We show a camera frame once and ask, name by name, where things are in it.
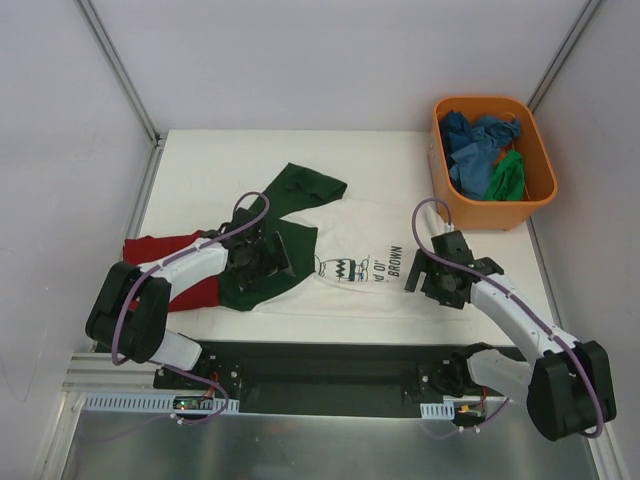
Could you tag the left white cable duct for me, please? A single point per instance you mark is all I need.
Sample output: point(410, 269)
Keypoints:
point(158, 403)

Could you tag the bright green t shirt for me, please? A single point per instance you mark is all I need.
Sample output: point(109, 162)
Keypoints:
point(507, 182)

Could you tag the white cable duct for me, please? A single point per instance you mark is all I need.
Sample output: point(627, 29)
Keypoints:
point(444, 411)
point(158, 403)

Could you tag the white and green t shirt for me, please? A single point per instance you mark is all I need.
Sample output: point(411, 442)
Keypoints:
point(349, 258)

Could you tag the right aluminium frame post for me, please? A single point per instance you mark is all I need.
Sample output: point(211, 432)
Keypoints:
point(587, 13)

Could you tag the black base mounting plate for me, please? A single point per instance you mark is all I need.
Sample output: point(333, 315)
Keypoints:
point(385, 381)

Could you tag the aluminium frame post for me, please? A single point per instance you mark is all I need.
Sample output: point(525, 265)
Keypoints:
point(106, 45)
point(587, 13)

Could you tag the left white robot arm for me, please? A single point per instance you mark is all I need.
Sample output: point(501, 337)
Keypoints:
point(130, 313)

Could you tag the folded red t shirt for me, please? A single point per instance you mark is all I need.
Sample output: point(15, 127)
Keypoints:
point(204, 294)

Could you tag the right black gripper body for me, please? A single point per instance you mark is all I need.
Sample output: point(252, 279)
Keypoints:
point(420, 273)

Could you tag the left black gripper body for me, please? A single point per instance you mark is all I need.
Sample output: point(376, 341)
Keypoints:
point(279, 253)

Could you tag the light blue t shirt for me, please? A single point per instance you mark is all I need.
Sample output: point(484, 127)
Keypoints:
point(470, 168)

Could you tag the right white cable duct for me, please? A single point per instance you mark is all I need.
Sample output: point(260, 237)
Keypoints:
point(444, 411)

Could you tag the left aluminium frame post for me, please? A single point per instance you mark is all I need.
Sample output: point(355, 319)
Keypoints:
point(106, 45)

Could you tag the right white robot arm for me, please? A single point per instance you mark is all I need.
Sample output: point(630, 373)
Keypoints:
point(564, 383)

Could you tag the dark blue t shirt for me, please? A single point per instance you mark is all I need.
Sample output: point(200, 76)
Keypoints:
point(455, 132)

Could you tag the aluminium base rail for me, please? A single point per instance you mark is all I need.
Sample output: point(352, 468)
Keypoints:
point(95, 372)

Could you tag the orange plastic bin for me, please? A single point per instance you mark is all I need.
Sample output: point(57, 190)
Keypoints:
point(540, 180)

